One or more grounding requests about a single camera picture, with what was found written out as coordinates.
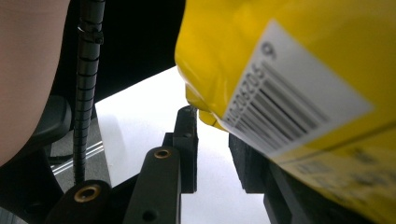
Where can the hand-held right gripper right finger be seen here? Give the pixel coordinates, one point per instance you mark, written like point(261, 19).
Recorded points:
point(249, 168)

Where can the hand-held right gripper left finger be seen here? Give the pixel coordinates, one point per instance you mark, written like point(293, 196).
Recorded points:
point(188, 155)

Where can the yellow printed snack packet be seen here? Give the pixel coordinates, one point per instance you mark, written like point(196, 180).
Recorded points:
point(218, 46)

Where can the white paper sheet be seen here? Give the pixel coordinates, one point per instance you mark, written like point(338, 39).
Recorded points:
point(140, 124)

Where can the metal floor rail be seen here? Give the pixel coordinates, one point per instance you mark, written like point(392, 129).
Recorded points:
point(90, 152)

